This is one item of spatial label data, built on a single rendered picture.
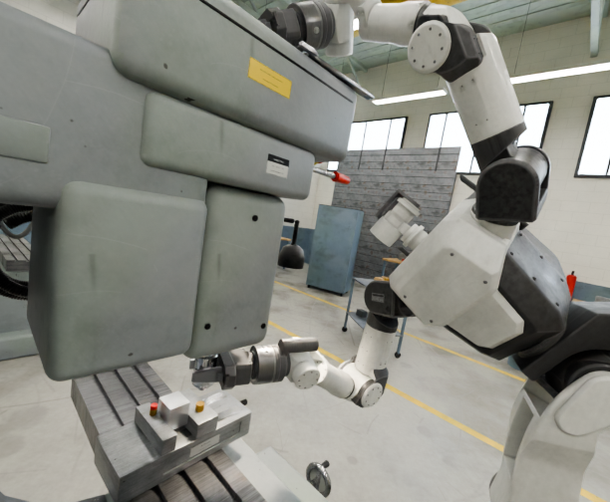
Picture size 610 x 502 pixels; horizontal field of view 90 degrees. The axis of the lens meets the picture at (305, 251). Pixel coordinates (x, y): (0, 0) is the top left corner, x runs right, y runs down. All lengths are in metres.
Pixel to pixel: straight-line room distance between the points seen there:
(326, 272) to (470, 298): 6.15
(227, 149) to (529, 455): 0.84
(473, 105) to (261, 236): 0.45
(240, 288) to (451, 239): 0.42
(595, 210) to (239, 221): 7.61
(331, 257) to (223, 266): 6.19
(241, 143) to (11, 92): 0.27
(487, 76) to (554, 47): 8.31
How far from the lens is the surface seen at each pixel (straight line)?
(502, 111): 0.66
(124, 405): 1.18
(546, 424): 0.83
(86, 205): 0.45
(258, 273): 0.61
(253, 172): 0.55
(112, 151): 0.47
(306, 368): 0.77
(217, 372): 0.73
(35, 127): 0.45
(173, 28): 0.51
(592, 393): 0.81
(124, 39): 0.48
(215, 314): 0.58
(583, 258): 7.86
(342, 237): 6.63
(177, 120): 0.49
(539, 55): 8.96
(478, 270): 0.67
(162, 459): 0.90
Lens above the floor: 1.60
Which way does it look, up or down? 6 degrees down
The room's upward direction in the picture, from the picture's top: 9 degrees clockwise
